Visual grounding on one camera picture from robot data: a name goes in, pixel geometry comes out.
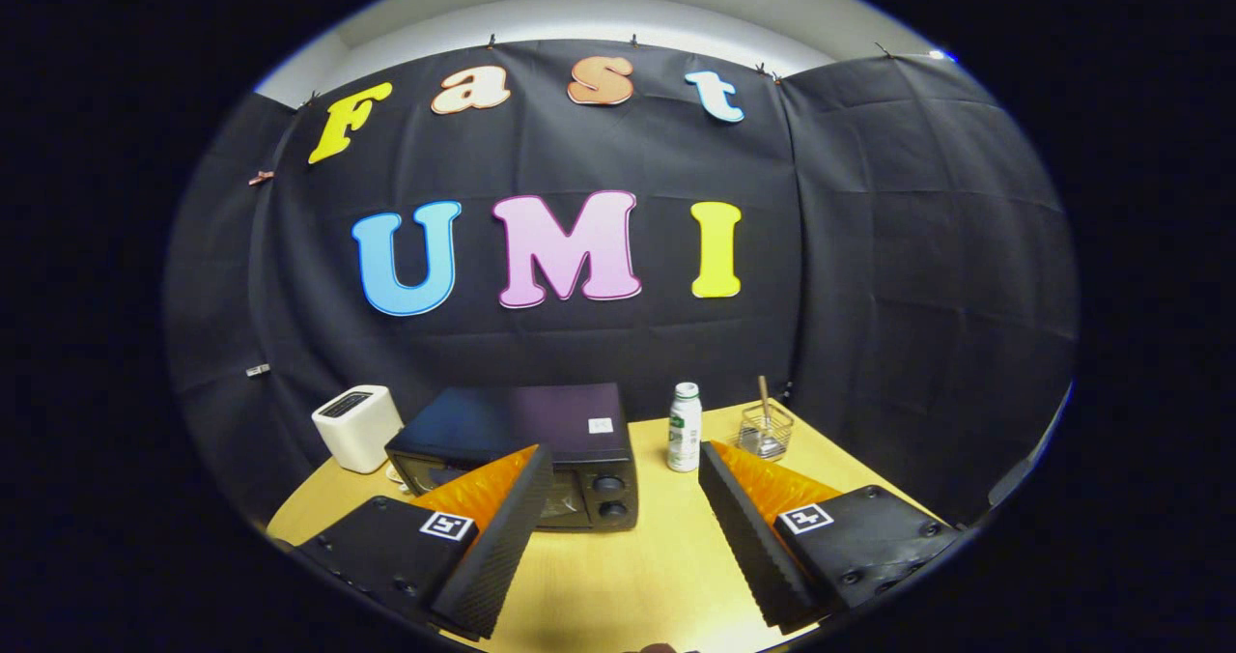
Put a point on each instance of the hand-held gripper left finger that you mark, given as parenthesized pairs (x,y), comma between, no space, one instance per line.
(502,537)

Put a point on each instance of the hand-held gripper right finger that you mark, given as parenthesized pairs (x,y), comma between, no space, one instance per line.
(748,537)

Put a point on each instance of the black toaster oven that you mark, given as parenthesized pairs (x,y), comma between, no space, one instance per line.
(541,426)

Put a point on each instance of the white bread toaster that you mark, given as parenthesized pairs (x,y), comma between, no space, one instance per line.
(359,431)

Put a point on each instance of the clear glass holder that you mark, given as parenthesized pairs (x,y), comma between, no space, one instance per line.
(768,436)

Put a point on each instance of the white bottle green label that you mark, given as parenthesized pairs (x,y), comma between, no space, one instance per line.
(684,436)

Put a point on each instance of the thin wooden stick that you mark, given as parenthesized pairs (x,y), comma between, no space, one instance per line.
(765,400)

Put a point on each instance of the silver metal clip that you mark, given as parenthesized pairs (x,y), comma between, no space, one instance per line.
(258,370)

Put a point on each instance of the pink cloth clip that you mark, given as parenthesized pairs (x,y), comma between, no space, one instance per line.
(261,178)

